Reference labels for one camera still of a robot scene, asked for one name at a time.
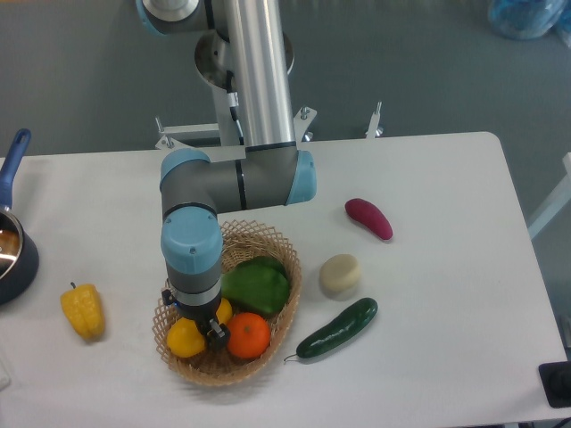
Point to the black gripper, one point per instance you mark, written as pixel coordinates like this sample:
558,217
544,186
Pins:
199,302

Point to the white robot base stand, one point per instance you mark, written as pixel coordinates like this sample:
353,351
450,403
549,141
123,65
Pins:
213,60

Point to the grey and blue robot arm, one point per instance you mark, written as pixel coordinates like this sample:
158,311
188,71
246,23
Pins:
273,171

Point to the woven wicker basket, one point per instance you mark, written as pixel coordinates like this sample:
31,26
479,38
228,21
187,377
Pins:
242,240

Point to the orange fruit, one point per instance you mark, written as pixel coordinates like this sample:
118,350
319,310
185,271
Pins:
249,335

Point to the green bok choy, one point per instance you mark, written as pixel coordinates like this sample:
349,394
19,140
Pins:
259,285

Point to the beige round potato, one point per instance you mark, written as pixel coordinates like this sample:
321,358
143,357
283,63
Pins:
339,274

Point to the yellow bell pepper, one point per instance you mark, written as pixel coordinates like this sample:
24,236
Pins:
83,308

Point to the dark green cucumber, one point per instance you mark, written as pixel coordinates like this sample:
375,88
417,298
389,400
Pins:
344,327

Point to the purple sweet potato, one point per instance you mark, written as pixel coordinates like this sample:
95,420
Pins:
370,216

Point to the dark blue saucepan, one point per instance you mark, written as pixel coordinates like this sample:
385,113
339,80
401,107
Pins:
19,254

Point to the black device at table edge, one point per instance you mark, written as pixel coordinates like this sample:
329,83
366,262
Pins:
555,377

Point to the blue plastic bag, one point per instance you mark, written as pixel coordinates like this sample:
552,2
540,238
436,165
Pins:
529,20

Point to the white frame at right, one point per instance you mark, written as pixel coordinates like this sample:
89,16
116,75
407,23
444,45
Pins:
556,200

